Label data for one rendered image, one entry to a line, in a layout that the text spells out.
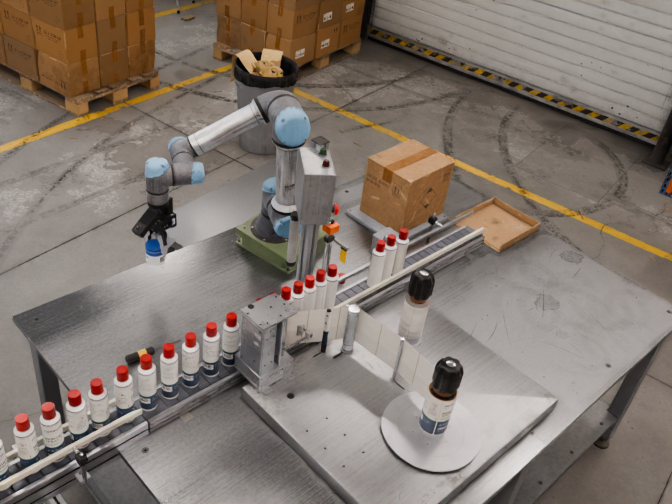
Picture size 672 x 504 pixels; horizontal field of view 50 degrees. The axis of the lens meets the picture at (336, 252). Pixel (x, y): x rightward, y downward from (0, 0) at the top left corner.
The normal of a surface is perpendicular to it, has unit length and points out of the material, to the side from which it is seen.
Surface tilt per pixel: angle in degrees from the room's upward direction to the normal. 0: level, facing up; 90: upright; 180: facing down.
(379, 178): 90
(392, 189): 90
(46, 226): 0
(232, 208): 0
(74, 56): 91
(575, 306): 0
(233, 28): 89
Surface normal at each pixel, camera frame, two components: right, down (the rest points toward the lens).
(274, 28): -0.57, 0.45
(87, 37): 0.83, 0.38
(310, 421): 0.11, -0.79
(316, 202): 0.15, 0.61
